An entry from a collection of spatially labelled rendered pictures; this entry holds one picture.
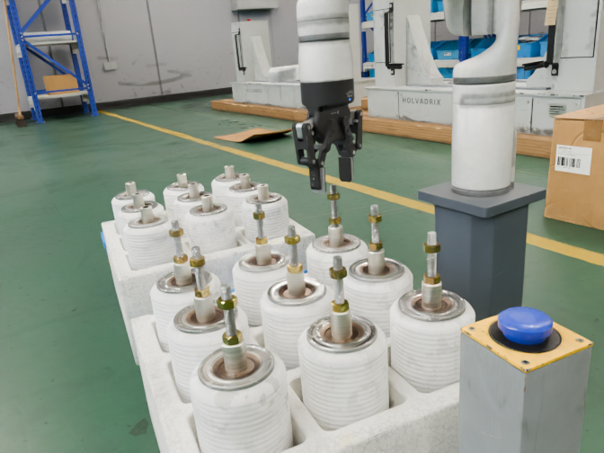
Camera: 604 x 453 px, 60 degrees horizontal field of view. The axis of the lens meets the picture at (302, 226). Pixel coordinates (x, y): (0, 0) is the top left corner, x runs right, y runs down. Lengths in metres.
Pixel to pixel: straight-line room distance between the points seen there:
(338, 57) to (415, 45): 2.63
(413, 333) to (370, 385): 0.08
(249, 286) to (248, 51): 4.50
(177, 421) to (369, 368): 0.21
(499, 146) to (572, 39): 1.75
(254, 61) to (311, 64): 4.43
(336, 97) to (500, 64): 0.25
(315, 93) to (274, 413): 0.41
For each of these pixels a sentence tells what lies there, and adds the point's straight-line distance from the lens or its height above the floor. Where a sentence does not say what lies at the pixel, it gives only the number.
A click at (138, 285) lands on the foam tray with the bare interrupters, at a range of 0.99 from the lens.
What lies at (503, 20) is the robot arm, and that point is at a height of 0.56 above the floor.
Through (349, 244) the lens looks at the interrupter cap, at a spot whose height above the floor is 0.25.
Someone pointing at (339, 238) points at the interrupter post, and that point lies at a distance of 0.79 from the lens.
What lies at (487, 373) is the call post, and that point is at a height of 0.29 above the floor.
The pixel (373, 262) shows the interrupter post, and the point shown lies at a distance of 0.70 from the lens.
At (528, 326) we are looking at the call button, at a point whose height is 0.33.
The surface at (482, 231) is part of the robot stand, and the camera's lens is 0.85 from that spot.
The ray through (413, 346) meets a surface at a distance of 0.60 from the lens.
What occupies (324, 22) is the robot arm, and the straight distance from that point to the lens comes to 0.72.
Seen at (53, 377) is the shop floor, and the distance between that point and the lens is 1.11.
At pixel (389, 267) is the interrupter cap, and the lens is 0.72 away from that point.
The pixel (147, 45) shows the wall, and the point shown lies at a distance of 7.11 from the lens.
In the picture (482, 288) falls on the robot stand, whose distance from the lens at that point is 0.89.
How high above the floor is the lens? 0.54
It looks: 19 degrees down
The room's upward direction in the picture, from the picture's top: 5 degrees counter-clockwise
